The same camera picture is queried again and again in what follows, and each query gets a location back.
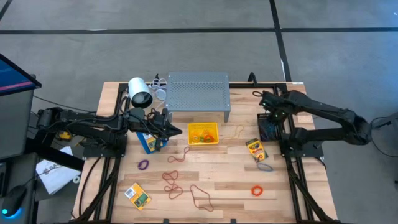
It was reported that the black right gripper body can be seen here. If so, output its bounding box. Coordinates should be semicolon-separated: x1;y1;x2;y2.
259;90;290;124

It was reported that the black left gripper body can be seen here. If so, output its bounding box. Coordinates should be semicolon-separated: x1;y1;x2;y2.
144;108;170;139

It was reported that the yellow plastic basket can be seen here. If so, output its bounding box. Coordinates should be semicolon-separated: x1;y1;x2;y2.
187;122;220;146

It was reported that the blue plastic basket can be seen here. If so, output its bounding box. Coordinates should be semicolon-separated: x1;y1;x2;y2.
136;131;169;156

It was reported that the yellow rubber band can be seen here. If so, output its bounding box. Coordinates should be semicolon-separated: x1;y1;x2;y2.
221;124;245;141

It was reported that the long red rubber band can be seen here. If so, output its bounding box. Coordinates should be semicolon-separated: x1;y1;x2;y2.
189;184;215;213

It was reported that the yellow green card pack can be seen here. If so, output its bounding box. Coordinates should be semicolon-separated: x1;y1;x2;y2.
124;182;152;212

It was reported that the dark grey side desk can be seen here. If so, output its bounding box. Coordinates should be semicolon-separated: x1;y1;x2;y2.
0;152;40;224

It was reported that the black plastic basket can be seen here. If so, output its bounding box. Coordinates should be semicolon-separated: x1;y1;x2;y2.
257;113;282;143

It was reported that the grey perforated metal shelf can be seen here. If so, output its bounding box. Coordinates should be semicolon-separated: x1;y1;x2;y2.
164;72;232;123

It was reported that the yellow plug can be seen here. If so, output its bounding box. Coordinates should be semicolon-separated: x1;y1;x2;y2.
58;129;73;141

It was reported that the black stand base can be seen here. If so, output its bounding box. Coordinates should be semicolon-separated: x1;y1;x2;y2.
24;136;85;172

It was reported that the white paper booklet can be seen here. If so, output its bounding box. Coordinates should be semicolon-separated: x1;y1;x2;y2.
35;146;82;195

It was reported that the grey monitor with blue screen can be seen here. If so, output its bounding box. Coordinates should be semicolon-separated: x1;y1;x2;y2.
0;53;42;160

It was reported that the black computer mouse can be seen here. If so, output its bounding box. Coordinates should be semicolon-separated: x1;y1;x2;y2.
1;185;28;218

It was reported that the white coiled cable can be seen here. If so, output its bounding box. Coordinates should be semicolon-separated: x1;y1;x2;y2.
149;77;169;91

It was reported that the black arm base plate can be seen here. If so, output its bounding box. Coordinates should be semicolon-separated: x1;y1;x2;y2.
279;133;325;159
82;133;127;159

